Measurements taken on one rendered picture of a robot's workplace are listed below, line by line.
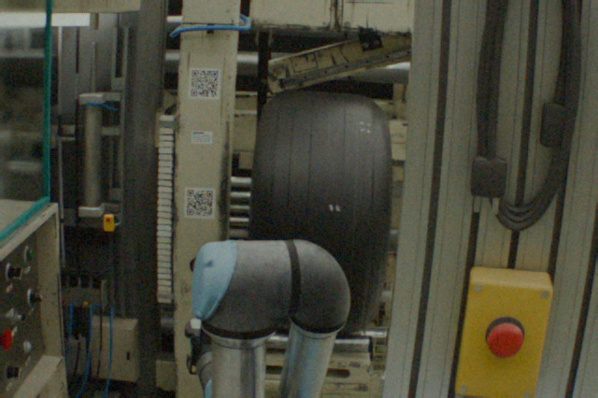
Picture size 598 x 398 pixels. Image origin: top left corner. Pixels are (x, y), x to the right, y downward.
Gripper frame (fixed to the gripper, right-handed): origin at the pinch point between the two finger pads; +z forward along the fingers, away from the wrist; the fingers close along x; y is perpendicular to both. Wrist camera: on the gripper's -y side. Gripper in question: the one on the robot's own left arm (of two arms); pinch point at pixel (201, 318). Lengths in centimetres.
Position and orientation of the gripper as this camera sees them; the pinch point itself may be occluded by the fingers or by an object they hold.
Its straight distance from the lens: 177.9
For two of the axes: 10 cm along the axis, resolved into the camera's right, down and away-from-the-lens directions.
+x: 9.5, 1.2, 2.9
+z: -2.5, -2.5, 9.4
